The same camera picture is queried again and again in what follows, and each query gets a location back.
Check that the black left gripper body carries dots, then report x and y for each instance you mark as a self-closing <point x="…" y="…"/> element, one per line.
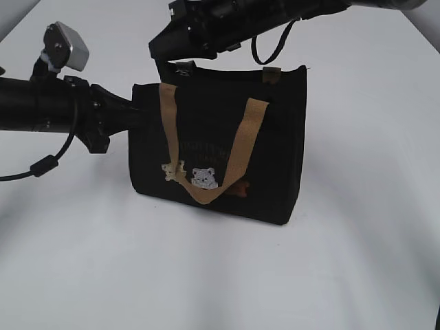
<point x="101" y="114"/>

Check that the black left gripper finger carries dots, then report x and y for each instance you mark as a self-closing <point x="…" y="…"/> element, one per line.
<point x="140" y="117"/>

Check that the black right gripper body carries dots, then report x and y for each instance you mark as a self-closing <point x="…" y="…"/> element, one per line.
<point x="186" y="35"/>

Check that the metal zipper pull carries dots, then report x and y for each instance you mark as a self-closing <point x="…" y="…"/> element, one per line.
<point x="182" y="72"/>

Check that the black tote bag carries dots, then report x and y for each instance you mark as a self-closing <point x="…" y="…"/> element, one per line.
<point x="210" y="107"/>

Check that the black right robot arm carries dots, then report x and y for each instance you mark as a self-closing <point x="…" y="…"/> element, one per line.
<point x="232" y="22"/>

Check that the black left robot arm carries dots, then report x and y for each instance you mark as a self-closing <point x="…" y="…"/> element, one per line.
<point x="48" y="106"/>

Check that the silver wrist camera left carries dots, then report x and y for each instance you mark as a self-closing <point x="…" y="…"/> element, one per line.
<point x="63" y="47"/>

